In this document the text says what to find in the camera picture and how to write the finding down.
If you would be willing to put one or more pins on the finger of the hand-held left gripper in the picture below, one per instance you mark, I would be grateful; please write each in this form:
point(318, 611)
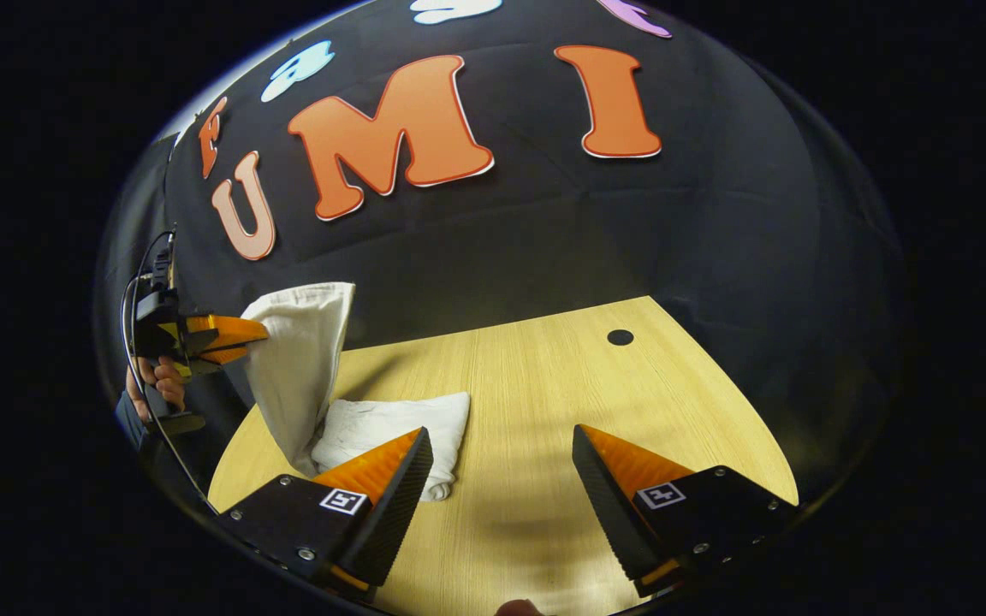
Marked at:
point(228, 328)
point(215, 353)

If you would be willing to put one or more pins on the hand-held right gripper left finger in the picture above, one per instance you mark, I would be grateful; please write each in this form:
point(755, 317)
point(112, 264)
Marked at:
point(390, 522)

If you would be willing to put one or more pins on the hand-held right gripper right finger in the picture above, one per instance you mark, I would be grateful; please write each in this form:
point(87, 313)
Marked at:
point(608, 513)

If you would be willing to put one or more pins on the white jeans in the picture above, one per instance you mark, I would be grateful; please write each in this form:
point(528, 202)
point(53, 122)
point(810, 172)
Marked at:
point(296, 368)

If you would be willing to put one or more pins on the black backdrop cloth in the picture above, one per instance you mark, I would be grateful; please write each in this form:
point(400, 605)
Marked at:
point(630, 239)

